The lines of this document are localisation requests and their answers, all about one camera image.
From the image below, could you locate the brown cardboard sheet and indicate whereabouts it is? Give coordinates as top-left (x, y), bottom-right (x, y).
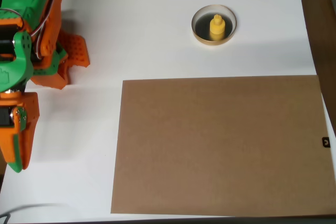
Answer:
top-left (110, 74), bottom-right (336, 217)

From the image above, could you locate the small yellow plastic piece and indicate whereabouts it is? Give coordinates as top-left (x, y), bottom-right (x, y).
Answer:
top-left (209, 13), bottom-right (227, 42)

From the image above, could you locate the round dish with gold rim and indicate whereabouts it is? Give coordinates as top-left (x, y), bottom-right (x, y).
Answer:
top-left (191, 4), bottom-right (238, 46)

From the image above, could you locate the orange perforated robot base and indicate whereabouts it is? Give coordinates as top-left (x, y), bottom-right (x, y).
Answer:
top-left (28, 30), bottom-right (91, 90)

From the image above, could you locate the white red servo cable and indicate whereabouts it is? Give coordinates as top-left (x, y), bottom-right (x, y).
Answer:
top-left (30, 0), bottom-right (64, 61)
top-left (0, 8), bottom-right (25, 29)

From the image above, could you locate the grey cable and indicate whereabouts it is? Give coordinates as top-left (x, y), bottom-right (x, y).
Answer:
top-left (0, 202), bottom-right (65, 224)

